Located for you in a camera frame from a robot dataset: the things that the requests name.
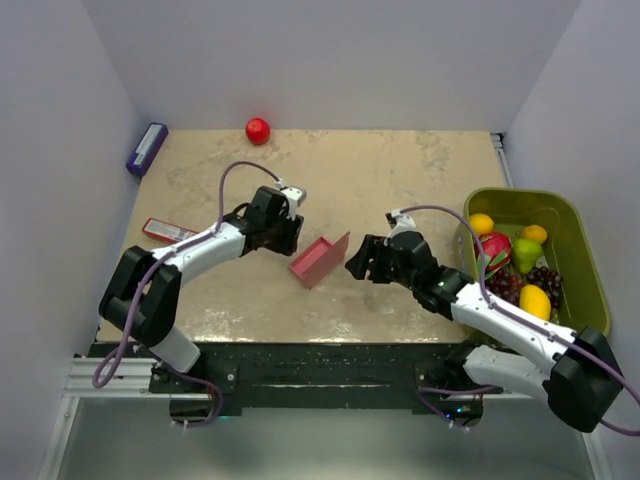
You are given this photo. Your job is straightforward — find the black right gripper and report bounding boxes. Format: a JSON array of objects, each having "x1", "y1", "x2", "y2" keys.
[{"x1": 345, "y1": 234, "x2": 418, "y2": 291}]

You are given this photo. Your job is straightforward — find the pink paper box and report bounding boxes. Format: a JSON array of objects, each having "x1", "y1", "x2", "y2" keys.
[{"x1": 288, "y1": 232, "x2": 350, "y2": 289}]

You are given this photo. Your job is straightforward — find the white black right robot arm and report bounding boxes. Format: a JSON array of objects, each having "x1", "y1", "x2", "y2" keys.
[{"x1": 345, "y1": 231, "x2": 624, "y2": 433}]

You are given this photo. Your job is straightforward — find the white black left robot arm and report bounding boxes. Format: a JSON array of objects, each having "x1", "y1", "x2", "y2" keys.
[{"x1": 98, "y1": 186, "x2": 307, "y2": 392}]

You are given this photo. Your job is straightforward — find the red apple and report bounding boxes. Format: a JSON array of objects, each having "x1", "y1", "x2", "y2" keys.
[{"x1": 245, "y1": 117, "x2": 271, "y2": 145}]

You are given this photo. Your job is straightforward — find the yellow lemon upper left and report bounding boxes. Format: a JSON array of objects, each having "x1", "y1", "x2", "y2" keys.
[{"x1": 469, "y1": 213, "x2": 495, "y2": 236}]

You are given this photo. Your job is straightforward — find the red rectangular carton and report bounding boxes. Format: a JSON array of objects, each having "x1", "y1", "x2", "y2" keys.
[{"x1": 141, "y1": 217, "x2": 198, "y2": 244}]

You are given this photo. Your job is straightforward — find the red dragon fruit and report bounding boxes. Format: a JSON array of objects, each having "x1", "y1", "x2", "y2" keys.
[{"x1": 474, "y1": 232, "x2": 512, "y2": 280}]

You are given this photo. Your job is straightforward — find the dark purple grapes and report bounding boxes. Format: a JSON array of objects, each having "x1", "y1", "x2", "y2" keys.
[{"x1": 485, "y1": 266, "x2": 563, "y2": 309}]

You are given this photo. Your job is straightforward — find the green pear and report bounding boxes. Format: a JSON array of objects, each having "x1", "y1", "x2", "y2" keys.
[{"x1": 512, "y1": 238, "x2": 543, "y2": 275}]

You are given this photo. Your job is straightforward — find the purple rectangular carton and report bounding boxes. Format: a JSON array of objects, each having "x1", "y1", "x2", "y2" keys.
[{"x1": 126, "y1": 122, "x2": 169, "y2": 178}]

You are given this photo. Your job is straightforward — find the orange fruit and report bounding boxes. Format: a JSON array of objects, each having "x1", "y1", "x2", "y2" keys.
[{"x1": 520, "y1": 224, "x2": 548, "y2": 245}]

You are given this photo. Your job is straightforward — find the green plastic bin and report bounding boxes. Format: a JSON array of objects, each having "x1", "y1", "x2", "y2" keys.
[{"x1": 463, "y1": 188, "x2": 611, "y2": 335}]

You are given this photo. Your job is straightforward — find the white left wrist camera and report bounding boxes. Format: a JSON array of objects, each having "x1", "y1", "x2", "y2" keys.
[{"x1": 279, "y1": 186, "x2": 307, "y2": 211}]

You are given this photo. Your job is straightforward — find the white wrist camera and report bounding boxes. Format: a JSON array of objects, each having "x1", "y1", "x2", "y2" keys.
[
  {"x1": 385, "y1": 210, "x2": 416, "y2": 239},
  {"x1": 279, "y1": 186, "x2": 307, "y2": 211}
]

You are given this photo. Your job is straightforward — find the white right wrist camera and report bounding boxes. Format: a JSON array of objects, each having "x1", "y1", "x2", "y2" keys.
[{"x1": 385, "y1": 210, "x2": 416, "y2": 239}]

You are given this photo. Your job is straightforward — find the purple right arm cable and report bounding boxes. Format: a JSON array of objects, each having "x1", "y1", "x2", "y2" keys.
[{"x1": 392, "y1": 205, "x2": 640, "y2": 437}]

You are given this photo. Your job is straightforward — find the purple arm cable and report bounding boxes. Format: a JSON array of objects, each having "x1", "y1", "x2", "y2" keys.
[
  {"x1": 92, "y1": 160, "x2": 289, "y2": 390},
  {"x1": 392, "y1": 205, "x2": 640, "y2": 437}
]

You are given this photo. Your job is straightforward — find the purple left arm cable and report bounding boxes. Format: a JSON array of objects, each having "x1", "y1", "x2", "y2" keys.
[{"x1": 92, "y1": 160, "x2": 289, "y2": 390}]

